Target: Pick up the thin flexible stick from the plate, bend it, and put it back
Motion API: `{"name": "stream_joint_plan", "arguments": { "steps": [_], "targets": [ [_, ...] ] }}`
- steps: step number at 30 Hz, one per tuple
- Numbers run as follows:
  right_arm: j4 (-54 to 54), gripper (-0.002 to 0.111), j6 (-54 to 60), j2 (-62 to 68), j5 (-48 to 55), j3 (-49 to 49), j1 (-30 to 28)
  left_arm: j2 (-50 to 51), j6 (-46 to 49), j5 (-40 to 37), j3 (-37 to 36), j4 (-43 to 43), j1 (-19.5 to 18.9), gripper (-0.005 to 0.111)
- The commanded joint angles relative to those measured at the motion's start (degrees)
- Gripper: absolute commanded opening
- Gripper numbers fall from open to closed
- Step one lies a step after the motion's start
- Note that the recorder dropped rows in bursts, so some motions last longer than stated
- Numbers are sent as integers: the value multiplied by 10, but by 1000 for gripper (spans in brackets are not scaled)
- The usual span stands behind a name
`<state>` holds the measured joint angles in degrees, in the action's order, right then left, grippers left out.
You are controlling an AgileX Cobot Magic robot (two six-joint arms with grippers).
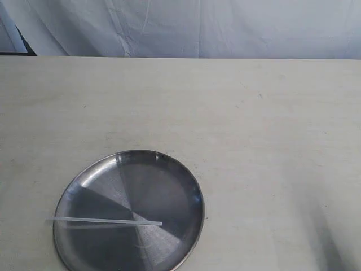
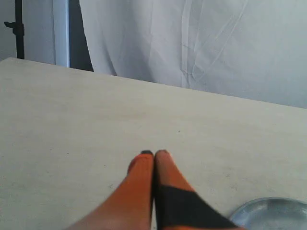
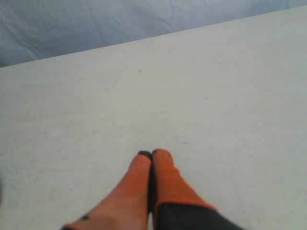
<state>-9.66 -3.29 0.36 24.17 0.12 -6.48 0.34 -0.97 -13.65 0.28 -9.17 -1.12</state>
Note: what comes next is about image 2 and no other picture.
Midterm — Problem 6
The white backdrop cloth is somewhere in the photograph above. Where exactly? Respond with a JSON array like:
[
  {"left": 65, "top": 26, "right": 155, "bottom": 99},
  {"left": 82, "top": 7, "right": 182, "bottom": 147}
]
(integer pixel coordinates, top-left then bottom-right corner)
[{"left": 53, "top": 0, "right": 307, "bottom": 109}]

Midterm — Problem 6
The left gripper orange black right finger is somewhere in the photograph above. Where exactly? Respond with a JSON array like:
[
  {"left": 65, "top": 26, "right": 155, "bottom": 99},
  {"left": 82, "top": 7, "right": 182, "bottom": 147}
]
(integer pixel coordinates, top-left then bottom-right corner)
[{"left": 154, "top": 150, "right": 241, "bottom": 230}]

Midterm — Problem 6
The round steel plate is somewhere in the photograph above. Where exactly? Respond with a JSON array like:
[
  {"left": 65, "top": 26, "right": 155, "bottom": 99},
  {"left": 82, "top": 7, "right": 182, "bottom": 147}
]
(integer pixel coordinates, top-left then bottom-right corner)
[{"left": 229, "top": 197, "right": 307, "bottom": 230}]

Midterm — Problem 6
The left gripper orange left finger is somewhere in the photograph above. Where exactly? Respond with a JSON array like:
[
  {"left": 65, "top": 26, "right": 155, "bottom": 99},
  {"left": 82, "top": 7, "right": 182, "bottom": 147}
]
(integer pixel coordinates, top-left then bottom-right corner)
[{"left": 67, "top": 150, "right": 154, "bottom": 230}]

